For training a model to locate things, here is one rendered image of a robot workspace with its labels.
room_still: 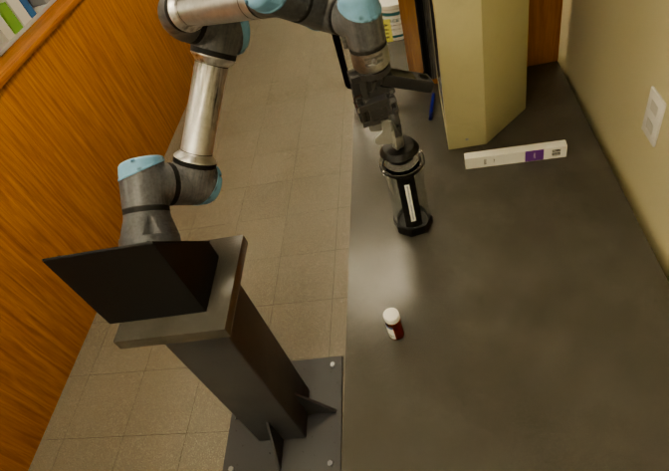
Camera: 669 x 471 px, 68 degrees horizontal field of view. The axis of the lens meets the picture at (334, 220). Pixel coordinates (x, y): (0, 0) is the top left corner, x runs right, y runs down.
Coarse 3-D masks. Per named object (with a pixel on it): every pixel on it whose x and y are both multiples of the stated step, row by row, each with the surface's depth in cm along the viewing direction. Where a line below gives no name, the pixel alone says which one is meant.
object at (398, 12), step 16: (384, 0) 151; (400, 0) 150; (384, 16) 154; (400, 16) 153; (400, 32) 157; (416, 32) 156; (400, 48) 161; (416, 48) 160; (400, 64) 166; (416, 64) 164
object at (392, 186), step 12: (420, 156) 117; (384, 168) 117; (396, 168) 125; (408, 168) 125; (420, 180) 119; (396, 192) 120; (420, 192) 121; (396, 204) 124; (420, 204) 124; (396, 216) 129
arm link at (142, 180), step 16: (128, 160) 124; (144, 160) 124; (160, 160) 127; (128, 176) 123; (144, 176) 123; (160, 176) 126; (176, 176) 129; (128, 192) 123; (144, 192) 123; (160, 192) 125; (176, 192) 130
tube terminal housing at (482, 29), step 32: (448, 0) 117; (480, 0) 117; (512, 0) 125; (448, 32) 123; (480, 32) 123; (512, 32) 131; (448, 64) 129; (480, 64) 129; (512, 64) 138; (448, 96) 136; (480, 96) 136; (512, 96) 146; (448, 128) 144; (480, 128) 144
